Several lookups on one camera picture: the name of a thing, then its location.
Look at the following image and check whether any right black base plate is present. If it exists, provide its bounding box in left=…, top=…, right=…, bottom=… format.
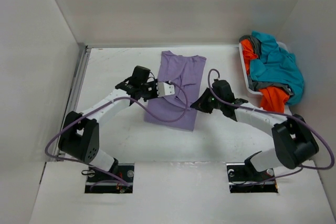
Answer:
left=226, top=163, right=278, bottom=193

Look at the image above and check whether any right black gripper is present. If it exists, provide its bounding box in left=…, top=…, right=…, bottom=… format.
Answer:
left=191, top=88, right=224, bottom=114

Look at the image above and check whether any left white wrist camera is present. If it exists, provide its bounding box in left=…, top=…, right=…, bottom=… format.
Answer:
left=156, top=82, right=175, bottom=97

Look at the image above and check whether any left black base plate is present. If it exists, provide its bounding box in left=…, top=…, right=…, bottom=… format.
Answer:
left=81, top=163, right=135, bottom=194

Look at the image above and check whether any orange t shirt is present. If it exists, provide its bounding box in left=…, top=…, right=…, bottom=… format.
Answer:
left=244, top=45, right=290, bottom=113

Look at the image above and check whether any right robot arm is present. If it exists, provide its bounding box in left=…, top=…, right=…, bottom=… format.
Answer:
left=191, top=80, right=319, bottom=180

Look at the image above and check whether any purple t shirt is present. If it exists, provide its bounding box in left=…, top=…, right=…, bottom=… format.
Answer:
left=144, top=51, right=206, bottom=131

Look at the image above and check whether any grey t shirt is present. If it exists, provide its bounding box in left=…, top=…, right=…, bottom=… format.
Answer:
left=239, top=35, right=293, bottom=95

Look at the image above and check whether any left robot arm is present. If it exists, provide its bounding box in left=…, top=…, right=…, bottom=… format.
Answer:
left=58, top=66, right=157, bottom=182

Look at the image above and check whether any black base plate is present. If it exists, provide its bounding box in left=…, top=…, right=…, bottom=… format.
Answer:
left=226, top=163, right=278, bottom=193
left=81, top=163, right=135, bottom=194

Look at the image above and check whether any teal t shirt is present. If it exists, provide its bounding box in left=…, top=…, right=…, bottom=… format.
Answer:
left=250, top=31, right=305, bottom=105

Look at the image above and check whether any white plastic bin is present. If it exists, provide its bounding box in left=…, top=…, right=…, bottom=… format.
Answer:
left=238, top=41, right=290, bottom=98

